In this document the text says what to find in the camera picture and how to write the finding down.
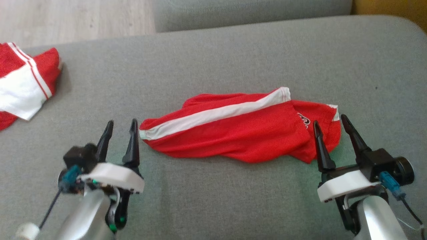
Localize large grey fabric sofa cushion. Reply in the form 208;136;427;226
0;15;427;240

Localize red and white jersey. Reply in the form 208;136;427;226
0;42;63;131

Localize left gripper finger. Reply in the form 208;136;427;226
122;118;142;174
96;120;114;164

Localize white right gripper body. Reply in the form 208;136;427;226
317;165;387;232

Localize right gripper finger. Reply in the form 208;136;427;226
313;120;337;173
340;114;371;157

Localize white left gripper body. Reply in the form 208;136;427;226
78;163;145;233

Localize right arm cable blue plug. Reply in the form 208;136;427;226
379;171;427;234

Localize left arm cable blue plug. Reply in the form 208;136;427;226
39;165;83;230

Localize red shorts with white stripe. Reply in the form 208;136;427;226
139;87;342;164

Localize arm cable blue plug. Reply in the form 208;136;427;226
379;171;427;234
39;165;83;230

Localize yellow and grey sofa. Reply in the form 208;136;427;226
353;0;427;33

